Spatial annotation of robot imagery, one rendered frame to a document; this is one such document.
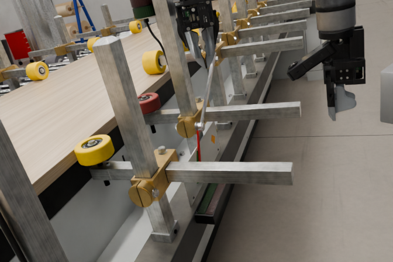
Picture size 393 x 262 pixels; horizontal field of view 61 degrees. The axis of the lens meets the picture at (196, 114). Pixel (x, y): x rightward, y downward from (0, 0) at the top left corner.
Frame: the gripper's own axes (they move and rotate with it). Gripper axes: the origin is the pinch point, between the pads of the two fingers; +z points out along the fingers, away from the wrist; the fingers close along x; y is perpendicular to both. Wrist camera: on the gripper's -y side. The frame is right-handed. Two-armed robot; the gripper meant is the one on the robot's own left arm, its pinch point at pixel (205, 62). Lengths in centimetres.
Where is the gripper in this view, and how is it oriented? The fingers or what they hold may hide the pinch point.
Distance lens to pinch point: 76.9
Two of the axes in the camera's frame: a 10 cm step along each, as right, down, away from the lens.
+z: 2.1, 9.0, 3.8
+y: 0.1, 3.9, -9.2
